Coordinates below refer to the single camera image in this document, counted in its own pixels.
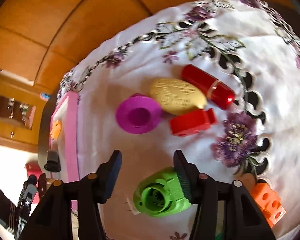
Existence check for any orange yellow toy block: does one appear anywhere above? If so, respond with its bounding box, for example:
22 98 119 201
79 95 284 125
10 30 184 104
50 120 62 140

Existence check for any orange holed cube block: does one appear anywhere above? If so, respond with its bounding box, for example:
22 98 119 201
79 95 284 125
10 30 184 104
250 183 286 228

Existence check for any gold oval embossed case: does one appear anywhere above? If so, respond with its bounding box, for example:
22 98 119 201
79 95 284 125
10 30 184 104
149 78 207 116

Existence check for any red cylindrical tube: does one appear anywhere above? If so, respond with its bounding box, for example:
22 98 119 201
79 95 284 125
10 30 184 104
181 64 235 110

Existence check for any pink white storage box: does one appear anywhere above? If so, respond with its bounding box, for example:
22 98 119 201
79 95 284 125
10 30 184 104
49 92 79 183

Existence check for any magenta plastic funnel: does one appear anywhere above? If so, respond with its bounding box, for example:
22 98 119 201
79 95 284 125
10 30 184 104
115 94 163 134

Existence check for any white floral embroidered tablecloth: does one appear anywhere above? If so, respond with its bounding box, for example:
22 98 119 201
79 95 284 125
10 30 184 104
57 0 300 239

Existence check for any wooden wall shelf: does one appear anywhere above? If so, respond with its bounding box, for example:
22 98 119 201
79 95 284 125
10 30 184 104
0 69 47 153

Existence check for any clear cup with dark filter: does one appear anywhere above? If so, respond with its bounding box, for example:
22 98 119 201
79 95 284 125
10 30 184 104
44 150 61 173

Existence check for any red plastic block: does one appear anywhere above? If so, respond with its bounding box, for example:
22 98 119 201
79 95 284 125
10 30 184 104
170 108 218 137

